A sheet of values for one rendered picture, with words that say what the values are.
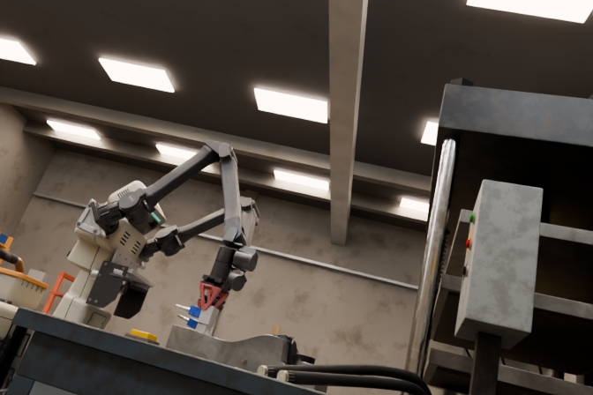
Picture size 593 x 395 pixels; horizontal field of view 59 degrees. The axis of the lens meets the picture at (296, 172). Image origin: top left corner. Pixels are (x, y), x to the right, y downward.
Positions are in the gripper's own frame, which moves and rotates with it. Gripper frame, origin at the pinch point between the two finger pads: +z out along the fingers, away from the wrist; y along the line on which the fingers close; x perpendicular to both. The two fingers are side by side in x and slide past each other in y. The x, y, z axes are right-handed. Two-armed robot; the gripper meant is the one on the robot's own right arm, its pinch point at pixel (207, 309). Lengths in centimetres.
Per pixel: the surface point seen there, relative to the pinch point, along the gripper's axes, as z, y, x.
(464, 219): -57, 28, -70
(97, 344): 18, -52, -2
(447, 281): -33, 28, -68
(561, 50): -425, 366, -154
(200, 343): 9.5, 10.2, 2.5
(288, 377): 12.9, -28.8, -36.8
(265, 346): 5.0, 10.3, -18.2
